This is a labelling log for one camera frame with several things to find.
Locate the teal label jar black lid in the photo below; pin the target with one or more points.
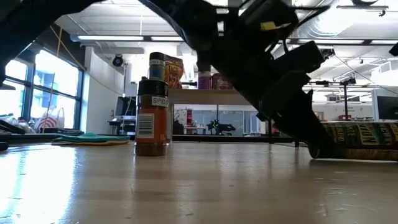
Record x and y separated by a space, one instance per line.
157 67

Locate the dark background screen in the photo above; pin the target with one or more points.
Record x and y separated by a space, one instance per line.
125 106

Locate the window with dark frame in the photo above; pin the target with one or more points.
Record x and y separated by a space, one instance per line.
46 90

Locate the black background rig frame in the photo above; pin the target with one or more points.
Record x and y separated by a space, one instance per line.
345 99

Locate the ceiling light bar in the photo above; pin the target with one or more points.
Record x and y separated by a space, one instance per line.
384 42
166 38
339 41
110 38

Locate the orange seasoning packet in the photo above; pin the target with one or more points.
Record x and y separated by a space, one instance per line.
174 73

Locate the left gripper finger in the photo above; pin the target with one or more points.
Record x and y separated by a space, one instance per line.
314 137

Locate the red spice tin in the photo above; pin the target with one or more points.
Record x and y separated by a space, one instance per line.
220 82

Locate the dark computer monitor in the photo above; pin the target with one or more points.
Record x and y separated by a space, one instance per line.
388 107

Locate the orange spice jar black lid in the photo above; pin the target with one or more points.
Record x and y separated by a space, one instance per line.
151 124

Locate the black hanging camera cluster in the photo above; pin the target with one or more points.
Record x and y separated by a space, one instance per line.
329 53

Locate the teal cloth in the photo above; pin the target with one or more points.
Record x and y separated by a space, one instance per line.
90 139

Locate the white bag red rings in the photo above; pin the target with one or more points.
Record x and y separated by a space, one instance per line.
49 121

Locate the black ceiling spot camera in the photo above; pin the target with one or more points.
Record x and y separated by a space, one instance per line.
117 61

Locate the chili onion jar yellow lid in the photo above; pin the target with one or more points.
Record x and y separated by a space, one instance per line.
367 140

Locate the wooden shelf black legs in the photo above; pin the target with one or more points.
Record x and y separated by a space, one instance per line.
205 97

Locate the background robot green light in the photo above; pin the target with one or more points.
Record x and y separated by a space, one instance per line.
220 127

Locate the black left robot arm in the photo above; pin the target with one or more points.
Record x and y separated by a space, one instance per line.
186 18

